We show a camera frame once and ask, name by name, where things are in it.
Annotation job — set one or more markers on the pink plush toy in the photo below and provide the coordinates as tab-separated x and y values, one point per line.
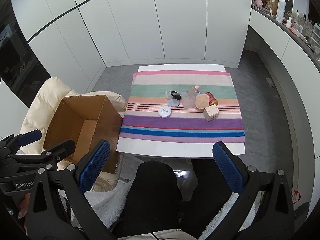
258	2

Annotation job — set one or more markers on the tall white bottle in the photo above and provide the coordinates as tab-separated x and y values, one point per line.
280	9

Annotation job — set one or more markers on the person's left leg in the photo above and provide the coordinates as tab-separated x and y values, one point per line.
152	192

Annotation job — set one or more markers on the red and white bag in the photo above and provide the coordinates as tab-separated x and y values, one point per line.
296	196

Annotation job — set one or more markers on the cream padded chair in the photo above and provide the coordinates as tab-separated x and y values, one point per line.
45	97

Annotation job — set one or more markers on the clear contact lens case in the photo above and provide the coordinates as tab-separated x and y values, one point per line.
167	93

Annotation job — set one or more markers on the brown cardboard box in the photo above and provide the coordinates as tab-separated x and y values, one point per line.
75	115

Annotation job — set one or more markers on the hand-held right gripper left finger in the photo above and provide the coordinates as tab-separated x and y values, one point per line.
96	165

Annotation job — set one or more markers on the printed cardboard shelf box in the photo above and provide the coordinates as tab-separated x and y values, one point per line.
268	0

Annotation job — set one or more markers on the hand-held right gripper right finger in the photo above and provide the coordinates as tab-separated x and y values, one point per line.
228	167

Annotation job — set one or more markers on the striped colourful cloth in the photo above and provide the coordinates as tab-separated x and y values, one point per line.
180	123

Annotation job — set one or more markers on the striped tablecloth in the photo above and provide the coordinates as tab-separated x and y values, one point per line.
175	148

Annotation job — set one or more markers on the small beige box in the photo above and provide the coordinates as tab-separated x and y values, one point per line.
211	113

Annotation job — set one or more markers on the small white bottle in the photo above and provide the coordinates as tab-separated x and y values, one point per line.
289	23

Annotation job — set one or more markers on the black round compact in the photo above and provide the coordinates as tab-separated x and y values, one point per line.
176	95

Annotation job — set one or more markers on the person's left hand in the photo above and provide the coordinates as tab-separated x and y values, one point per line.
21	208

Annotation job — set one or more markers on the person's right leg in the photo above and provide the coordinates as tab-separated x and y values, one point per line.
207	187

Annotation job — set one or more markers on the person's leg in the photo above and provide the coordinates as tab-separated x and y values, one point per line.
207	187
152	192

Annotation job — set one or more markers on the white fleece garment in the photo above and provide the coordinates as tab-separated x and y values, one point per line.
110	205

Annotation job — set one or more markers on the clear bottle with pink cap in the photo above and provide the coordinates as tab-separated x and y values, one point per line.
189	101

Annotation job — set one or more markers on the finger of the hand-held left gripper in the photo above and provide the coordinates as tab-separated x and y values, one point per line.
30	136
60	148

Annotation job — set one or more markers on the floor socket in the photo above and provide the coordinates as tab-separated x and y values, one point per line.
270	82

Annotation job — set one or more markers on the beige powder puff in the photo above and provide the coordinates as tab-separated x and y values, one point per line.
202	100

